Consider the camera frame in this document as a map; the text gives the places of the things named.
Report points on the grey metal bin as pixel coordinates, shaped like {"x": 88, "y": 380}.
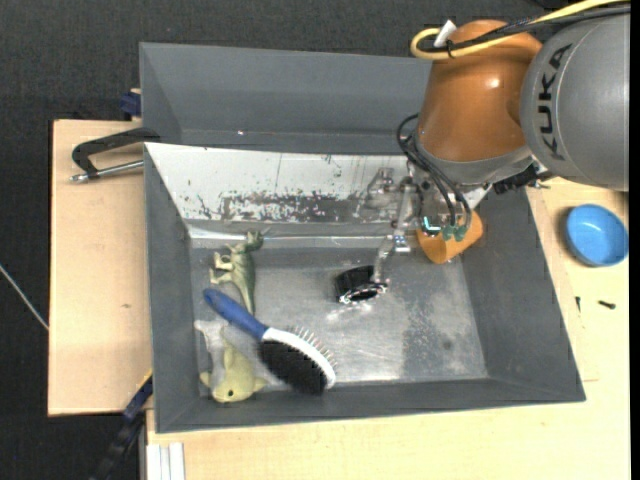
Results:
{"x": 440, "y": 328}

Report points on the black cylinder on white bracket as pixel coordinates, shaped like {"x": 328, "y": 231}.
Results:
{"x": 512, "y": 180}

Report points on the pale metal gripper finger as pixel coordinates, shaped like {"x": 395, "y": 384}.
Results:
{"x": 400, "y": 244}

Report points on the black screw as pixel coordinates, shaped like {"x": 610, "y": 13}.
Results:
{"x": 607, "y": 304}

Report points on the green toy dinosaur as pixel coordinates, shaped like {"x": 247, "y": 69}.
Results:
{"x": 244, "y": 268}

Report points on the pale wood board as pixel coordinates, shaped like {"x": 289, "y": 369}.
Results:
{"x": 100, "y": 268}

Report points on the black cup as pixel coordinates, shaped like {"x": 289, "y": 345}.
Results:
{"x": 352, "y": 280}

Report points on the yellow-green plush toy in bag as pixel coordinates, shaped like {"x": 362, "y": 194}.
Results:
{"x": 235, "y": 375}

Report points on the blue bowl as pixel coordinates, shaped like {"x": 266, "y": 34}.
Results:
{"x": 597, "y": 235}

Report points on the orange cup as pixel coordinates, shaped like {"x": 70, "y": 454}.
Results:
{"x": 440, "y": 250}

